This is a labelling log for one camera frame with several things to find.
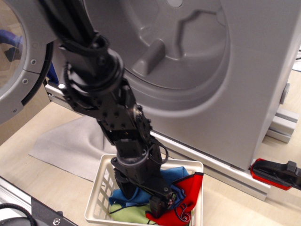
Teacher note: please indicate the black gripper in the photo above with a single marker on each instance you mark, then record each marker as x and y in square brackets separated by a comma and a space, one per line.
[141, 169]

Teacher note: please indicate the blue cloth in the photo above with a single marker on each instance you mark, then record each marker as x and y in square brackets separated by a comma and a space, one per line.
[141, 197]

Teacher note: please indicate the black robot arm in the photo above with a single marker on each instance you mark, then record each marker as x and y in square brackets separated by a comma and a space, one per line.
[95, 86]

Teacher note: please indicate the white plastic laundry basket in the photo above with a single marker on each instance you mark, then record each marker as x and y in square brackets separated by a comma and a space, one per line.
[98, 205]

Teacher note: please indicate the grey toy washing machine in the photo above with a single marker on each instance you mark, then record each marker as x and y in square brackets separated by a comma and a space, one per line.
[210, 74]

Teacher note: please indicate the grey washing machine door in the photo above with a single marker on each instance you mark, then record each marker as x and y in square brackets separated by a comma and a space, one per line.
[26, 49]

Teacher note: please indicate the light green cloth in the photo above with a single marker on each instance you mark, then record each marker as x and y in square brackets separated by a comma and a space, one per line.
[131, 214]

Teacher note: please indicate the red cloth with dark trim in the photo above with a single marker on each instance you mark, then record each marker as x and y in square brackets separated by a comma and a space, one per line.
[181, 215]

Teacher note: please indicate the grey felt cloth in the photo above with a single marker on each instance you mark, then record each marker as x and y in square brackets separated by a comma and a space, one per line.
[76, 147]

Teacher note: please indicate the black metal mounting plate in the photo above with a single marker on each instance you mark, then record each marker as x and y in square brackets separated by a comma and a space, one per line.
[45, 216]

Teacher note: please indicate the red and black clamp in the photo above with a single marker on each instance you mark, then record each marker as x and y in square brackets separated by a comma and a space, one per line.
[282, 176]

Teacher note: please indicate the aluminium extrusion side block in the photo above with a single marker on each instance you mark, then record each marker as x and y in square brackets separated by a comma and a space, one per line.
[283, 125]

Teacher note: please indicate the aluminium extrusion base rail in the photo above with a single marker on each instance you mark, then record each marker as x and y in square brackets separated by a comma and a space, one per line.
[211, 169]

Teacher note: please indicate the aluminium frame rail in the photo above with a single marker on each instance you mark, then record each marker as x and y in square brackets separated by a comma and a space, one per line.
[9, 193]

